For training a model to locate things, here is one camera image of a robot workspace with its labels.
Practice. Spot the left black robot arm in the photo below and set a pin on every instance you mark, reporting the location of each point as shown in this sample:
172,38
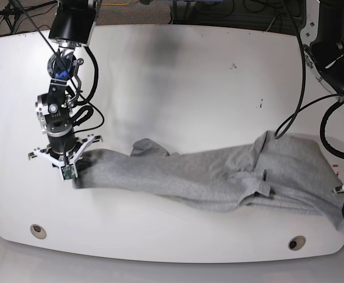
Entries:
322,33

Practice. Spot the right table cable grommet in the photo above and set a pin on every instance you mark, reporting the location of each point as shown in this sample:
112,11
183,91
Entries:
297,243

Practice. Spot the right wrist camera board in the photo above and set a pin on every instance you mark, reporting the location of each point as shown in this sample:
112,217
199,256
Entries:
68,172

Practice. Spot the table cable grommet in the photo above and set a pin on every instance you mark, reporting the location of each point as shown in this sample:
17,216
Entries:
297,243
38,231

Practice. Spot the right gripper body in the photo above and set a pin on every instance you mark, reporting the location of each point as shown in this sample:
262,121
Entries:
65,150

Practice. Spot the left table cable grommet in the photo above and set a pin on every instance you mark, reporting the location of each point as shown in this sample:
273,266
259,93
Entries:
38,231

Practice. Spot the black tripod stand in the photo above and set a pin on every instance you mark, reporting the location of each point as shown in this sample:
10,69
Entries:
11,13

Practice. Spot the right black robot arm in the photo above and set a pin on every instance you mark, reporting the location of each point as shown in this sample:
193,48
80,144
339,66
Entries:
63,108

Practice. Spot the grey T-shirt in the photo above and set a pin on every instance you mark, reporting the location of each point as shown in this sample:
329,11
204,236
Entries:
289,173

